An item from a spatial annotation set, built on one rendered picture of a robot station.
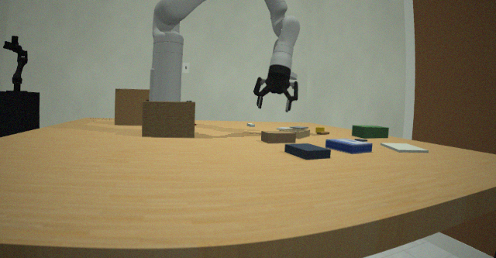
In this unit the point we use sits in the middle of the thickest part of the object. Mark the green rectangular box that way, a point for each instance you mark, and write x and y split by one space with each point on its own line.
370 133

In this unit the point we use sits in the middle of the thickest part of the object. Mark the blue flat box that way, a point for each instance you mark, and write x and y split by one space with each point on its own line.
348 146

